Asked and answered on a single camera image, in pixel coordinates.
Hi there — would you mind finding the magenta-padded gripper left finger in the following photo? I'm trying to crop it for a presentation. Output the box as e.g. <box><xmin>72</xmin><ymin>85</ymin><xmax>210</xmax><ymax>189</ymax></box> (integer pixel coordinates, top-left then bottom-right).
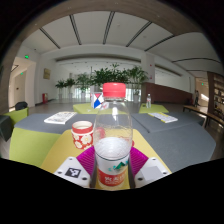
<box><xmin>53</xmin><ymin>145</ymin><xmax>98</xmax><ymax>189</ymax></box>

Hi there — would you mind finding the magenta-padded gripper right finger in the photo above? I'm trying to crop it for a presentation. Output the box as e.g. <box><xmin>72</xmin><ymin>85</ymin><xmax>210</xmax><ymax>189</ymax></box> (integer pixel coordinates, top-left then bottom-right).
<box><xmin>128</xmin><ymin>146</ymin><xmax>171</xmax><ymax>189</ymax></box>

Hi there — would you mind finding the clear red-capped water bottle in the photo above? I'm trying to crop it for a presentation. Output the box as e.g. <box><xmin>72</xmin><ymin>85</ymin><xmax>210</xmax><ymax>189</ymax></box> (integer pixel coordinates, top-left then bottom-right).
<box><xmin>92</xmin><ymin>82</ymin><xmax>134</xmax><ymax>192</ymax></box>

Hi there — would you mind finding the small clear water bottle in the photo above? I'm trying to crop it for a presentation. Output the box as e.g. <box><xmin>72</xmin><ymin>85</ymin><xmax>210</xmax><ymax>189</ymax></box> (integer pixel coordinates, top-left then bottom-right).
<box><xmin>145</xmin><ymin>93</ymin><xmax>152</xmax><ymax>109</ymax></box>

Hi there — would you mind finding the red floral paper cup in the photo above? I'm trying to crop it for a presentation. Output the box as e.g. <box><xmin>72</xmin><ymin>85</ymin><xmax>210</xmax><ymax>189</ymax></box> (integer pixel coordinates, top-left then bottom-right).
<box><xmin>70</xmin><ymin>120</ymin><xmax>95</xmax><ymax>150</ymax></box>

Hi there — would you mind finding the white printed magazine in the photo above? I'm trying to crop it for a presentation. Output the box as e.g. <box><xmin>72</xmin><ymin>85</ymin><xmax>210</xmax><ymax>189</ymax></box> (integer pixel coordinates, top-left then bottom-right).
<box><xmin>43</xmin><ymin>111</ymin><xmax>78</xmax><ymax>125</ymax></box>

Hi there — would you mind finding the yellow and white booklet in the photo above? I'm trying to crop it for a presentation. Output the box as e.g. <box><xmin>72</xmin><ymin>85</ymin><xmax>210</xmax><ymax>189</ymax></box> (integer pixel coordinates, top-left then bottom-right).
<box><xmin>147</xmin><ymin>111</ymin><xmax>179</xmax><ymax>124</ymax></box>

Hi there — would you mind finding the white red blue cube box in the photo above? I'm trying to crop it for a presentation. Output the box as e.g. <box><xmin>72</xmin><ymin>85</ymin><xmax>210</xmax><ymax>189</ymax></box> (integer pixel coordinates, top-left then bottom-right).
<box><xmin>90</xmin><ymin>92</ymin><xmax>105</xmax><ymax>110</ymax></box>

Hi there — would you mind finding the long wooden bench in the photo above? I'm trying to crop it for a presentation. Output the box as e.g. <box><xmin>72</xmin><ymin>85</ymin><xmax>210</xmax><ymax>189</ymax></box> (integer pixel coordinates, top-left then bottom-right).
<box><xmin>182</xmin><ymin>104</ymin><xmax>224</xmax><ymax>129</ymax></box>

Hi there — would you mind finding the green upholstered seat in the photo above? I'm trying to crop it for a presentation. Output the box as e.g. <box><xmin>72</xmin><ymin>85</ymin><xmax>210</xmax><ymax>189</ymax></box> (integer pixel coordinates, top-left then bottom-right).
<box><xmin>3</xmin><ymin>107</ymin><xmax>30</xmax><ymax>126</ymax></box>

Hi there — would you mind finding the dark grey upholstered seat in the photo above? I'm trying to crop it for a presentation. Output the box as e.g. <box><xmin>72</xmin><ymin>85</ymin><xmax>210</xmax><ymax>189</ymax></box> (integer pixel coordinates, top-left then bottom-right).
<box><xmin>0</xmin><ymin>114</ymin><xmax>14</xmax><ymax>143</ymax></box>

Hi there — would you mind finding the black backpack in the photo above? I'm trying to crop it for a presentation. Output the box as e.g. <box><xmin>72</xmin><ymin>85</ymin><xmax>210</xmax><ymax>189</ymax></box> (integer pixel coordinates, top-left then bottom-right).
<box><xmin>14</xmin><ymin>101</ymin><xmax>29</xmax><ymax>112</ymax></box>

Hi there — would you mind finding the person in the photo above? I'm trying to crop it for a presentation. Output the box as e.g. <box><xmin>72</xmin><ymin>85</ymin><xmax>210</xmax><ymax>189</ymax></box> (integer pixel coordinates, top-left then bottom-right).
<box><xmin>193</xmin><ymin>89</ymin><xmax>200</xmax><ymax>107</ymax></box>

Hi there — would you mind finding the group of potted plants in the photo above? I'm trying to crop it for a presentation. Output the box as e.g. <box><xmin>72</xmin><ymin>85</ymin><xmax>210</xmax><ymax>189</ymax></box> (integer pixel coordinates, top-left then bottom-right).
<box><xmin>54</xmin><ymin>63</ymin><xmax>150</xmax><ymax>101</ymax></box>

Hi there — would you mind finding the wooden bookshelf unit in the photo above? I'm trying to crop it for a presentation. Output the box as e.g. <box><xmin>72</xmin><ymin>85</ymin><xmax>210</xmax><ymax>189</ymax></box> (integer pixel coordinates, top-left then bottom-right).
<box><xmin>207</xmin><ymin>71</ymin><xmax>224</xmax><ymax>118</ymax></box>

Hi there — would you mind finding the framed wall picture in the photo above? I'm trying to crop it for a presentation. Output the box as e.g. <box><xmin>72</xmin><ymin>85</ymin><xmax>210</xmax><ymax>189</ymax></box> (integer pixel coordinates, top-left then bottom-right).
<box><xmin>42</xmin><ymin>67</ymin><xmax>52</xmax><ymax>80</ymax></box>

